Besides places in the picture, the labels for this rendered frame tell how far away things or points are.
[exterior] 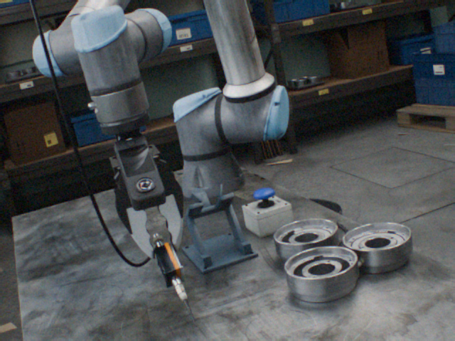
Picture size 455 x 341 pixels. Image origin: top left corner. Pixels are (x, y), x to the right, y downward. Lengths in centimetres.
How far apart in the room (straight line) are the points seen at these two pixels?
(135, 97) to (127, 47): 7
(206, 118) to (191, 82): 367
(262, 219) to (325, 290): 30
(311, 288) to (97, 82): 40
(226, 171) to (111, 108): 61
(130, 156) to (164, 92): 414
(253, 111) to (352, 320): 63
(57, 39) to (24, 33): 382
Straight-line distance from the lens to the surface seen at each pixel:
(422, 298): 84
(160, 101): 495
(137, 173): 81
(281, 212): 111
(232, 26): 126
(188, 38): 449
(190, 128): 137
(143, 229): 89
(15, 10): 420
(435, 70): 504
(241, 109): 131
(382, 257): 90
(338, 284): 84
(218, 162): 139
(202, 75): 504
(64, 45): 97
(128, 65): 83
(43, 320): 100
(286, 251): 96
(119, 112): 83
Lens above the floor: 121
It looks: 15 degrees down
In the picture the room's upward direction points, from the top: 11 degrees counter-clockwise
